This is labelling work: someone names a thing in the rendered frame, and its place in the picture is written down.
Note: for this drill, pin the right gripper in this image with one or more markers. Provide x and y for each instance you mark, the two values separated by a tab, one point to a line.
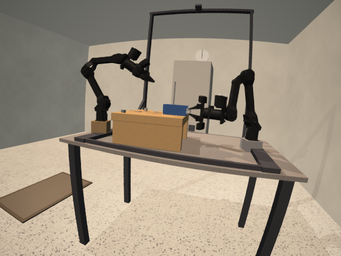
139	72

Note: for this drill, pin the blue open-top tray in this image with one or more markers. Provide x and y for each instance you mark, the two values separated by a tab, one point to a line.
174	110

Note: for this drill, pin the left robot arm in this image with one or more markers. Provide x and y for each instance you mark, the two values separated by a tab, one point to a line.
250	118

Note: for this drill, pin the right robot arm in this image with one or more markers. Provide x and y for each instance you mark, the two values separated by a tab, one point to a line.
103	101

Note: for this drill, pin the black metal overhead frame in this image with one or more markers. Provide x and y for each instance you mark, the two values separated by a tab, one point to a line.
152	14

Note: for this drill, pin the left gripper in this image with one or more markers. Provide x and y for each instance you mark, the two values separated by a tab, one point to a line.
204	113

